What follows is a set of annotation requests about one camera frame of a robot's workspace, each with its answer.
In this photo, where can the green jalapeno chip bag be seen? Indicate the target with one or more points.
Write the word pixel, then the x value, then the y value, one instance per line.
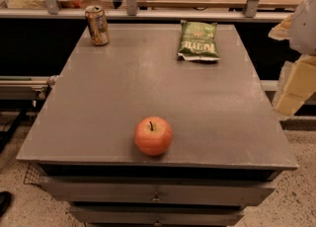
pixel 197 41

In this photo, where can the red apple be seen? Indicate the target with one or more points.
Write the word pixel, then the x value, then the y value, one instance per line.
pixel 153 136

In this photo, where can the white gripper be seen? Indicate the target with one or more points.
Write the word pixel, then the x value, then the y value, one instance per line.
pixel 305 27

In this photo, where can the grey upper drawer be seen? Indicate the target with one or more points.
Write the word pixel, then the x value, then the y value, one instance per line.
pixel 194 192

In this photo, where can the grey lower drawer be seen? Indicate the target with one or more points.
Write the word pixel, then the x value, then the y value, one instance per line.
pixel 156 216

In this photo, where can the gold soda can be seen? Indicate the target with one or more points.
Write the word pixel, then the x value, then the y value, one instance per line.
pixel 97 25

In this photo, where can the grey drawer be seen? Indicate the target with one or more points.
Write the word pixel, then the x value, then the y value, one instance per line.
pixel 156 216
pixel 194 192

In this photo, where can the wire basket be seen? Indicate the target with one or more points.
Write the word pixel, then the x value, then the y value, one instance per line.
pixel 32 175

